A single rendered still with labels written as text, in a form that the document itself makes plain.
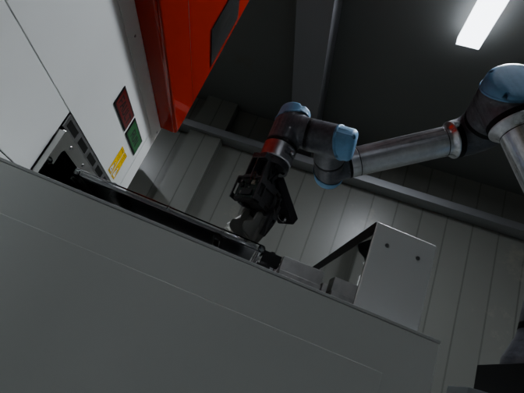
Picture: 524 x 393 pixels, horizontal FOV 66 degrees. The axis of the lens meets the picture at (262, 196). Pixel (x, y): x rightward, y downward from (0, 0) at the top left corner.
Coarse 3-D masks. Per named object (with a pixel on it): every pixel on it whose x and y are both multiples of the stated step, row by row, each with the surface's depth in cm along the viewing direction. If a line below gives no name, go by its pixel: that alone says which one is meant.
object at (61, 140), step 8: (56, 136) 67; (64, 136) 68; (48, 144) 67; (56, 144) 67; (64, 144) 69; (72, 144) 71; (48, 152) 66; (56, 152) 68; (64, 152) 71; (72, 152) 73; (80, 152) 76; (40, 160) 65; (48, 160) 66; (72, 160) 74; (80, 160) 77; (32, 168) 65; (40, 168) 65; (48, 168) 67; (80, 168) 78; (88, 168) 81; (48, 176) 68
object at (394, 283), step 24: (384, 240) 57; (408, 240) 58; (384, 264) 56; (408, 264) 57; (432, 264) 57; (360, 288) 55; (384, 288) 55; (408, 288) 55; (384, 312) 54; (408, 312) 54
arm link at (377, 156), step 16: (448, 128) 98; (464, 128) 96; (368, 144) 99; (384, 144) 98; (400, 144) 97; (416, 144) 97; (432, 144) 97; (448, 144) 97; (464, 144) 96; (480, 144) 95; (496, 144) 95; (352, 160) 97; (368, 160) 97; (384, 160) 97; (400, 160) 98; (416, 160) 98; (320, 176) 99; (336, 176) 98; (352, 176) 100
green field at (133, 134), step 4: (132, 128) 97; (136, 128) 100; (128, 132) 96; (132, 132) 98; (136, 132) 101; (132, 136) 100; (136, 136) 103; (132, 140) 101; (136, 140) 104; (140, 140) 106; (132, 144) 102; (136, 144) 105; (136, 148) 106
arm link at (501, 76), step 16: (512, 64) 85; (496, 80) 83; (512, 80) 82; (480, 96) 87; (496, 96) 82; (512, 96) 80; (480, 112) 88; (496, 112) 84; (512, 112) 81; (480, 128) 91; (496, 128) 84; (512, 128) 82; (512, 144) 81; (512, 160) 82
